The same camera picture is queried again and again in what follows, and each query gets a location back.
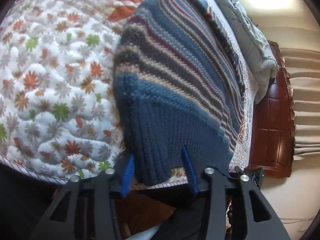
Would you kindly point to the dark red wooden headboard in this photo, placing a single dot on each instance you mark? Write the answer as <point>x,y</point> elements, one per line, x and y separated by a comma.
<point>273,130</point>

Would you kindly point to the beige curtain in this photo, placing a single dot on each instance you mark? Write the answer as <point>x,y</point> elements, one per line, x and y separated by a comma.
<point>302,67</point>

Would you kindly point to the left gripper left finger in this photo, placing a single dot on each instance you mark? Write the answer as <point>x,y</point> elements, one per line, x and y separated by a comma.
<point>84,208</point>

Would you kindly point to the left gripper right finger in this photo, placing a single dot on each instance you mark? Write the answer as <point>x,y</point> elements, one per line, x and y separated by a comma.
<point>253,217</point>

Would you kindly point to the white floral quilt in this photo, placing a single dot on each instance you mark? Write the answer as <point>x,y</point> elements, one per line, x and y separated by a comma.
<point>58,114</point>

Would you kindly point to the striped blue knit sweater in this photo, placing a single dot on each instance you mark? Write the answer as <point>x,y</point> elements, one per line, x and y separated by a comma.
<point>177,82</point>

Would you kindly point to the grey-blue duvet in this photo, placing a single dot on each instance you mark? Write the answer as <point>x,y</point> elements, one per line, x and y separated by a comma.
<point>253,44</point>

